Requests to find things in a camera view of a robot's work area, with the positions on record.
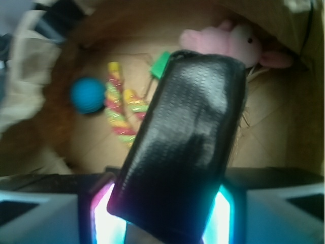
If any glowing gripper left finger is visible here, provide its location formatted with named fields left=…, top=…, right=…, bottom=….
left=77, top=173, right=126, bottom=243

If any blue ball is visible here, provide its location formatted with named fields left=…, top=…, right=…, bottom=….
left=70, top=77, right=106, bottom=114

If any pink plush bunny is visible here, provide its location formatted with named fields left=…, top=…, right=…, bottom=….
left=179, top=19, right=294, bottom=69

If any green rectangular block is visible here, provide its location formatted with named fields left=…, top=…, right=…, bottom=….
left=150, top=51, right=171, bottom=80

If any multicolour twisted rope toy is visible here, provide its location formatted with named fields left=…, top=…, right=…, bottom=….
left=104, top=62, right=149, bottom=148

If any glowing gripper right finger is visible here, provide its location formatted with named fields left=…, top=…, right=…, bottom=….
left=202, top=175, right=247, bottom=244

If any brown paper bag bin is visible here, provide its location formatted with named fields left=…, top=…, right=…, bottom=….
left=1, top=1, right=324, bottom=176

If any black box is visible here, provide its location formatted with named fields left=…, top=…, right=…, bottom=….
left=107, top=50, right=247, bottom=243

